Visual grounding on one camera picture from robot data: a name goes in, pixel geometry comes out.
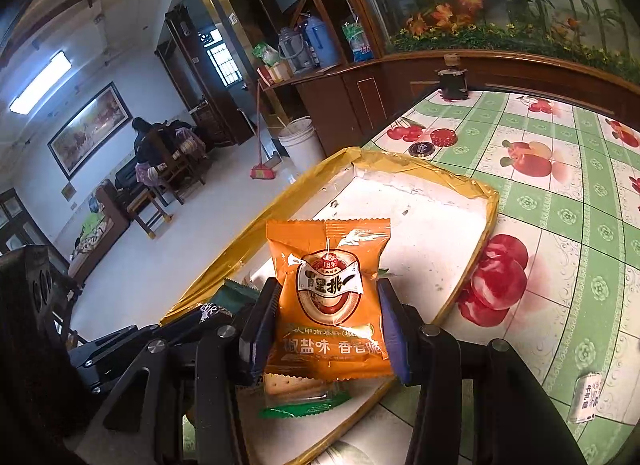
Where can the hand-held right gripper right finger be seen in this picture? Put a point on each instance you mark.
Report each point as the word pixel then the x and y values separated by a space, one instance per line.
pixel 395 332

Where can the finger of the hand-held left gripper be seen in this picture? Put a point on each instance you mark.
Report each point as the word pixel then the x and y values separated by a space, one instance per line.
pixel 110 347

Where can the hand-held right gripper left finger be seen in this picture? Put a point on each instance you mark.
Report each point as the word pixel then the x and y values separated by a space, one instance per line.
pixel 260 330

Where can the dark green snack packet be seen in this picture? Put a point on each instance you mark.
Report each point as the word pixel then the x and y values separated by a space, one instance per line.
pixel 239 295

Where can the silver foil snack packet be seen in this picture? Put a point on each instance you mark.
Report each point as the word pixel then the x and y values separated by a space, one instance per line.
pixel 212 312

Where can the orange round-logo snack packet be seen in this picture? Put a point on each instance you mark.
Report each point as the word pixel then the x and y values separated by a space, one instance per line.
pixel 327 295

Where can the clear cracker packet green label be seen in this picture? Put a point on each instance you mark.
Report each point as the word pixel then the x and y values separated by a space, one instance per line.
pixel 300 397

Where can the yellow-edged white tray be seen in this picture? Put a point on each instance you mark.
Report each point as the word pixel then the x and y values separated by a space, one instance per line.
pixel 420 225

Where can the wooden bench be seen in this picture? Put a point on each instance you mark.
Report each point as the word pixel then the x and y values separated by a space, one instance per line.
pixel 97 230

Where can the red broom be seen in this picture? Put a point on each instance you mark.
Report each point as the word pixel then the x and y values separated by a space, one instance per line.
pixel 261 171

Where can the dark bottle cap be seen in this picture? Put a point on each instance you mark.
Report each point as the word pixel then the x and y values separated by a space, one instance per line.
pixel 419 149

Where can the white plastic bucket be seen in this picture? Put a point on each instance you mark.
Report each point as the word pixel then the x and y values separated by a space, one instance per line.
pixel 302 145

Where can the wooden chair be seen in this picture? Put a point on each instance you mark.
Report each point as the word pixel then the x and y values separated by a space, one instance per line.
pixel 172 160

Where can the red bottle cap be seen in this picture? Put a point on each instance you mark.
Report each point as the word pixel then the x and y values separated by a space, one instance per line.
pixel 443 137

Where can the small white candy packet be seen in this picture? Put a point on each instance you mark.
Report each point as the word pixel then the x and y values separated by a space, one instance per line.
pixel 587 397

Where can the fruit print green tablecloth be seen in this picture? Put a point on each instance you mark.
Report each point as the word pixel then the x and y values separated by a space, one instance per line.
pixel 565 220

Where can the wooden cabinet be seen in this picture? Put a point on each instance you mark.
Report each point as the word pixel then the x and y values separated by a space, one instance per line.
pixel 360 90

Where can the ceiling light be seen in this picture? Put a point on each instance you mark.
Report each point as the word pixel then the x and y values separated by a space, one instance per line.
pixel 40 82

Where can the red orange box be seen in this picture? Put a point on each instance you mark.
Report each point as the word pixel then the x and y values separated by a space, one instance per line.
pixel 274 75

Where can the dark glass bottle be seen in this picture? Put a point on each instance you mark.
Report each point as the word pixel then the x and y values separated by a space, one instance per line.
pixel 452 80

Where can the barred window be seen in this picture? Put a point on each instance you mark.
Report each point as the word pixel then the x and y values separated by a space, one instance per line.
pixel 225 62

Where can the green white bag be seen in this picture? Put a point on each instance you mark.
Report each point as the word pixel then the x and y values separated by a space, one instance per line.
pixel 265 55

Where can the grey kettle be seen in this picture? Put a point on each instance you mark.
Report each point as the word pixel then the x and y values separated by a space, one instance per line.
pixel 294 51

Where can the blue green plastic bag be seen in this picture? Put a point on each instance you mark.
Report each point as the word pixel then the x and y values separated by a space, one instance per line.
pixel 357 42

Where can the blue thermos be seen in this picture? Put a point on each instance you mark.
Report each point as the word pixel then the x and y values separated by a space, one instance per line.
pixel 322 42

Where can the framed wall painting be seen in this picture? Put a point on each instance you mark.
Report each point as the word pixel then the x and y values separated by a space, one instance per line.
pixel 90 130

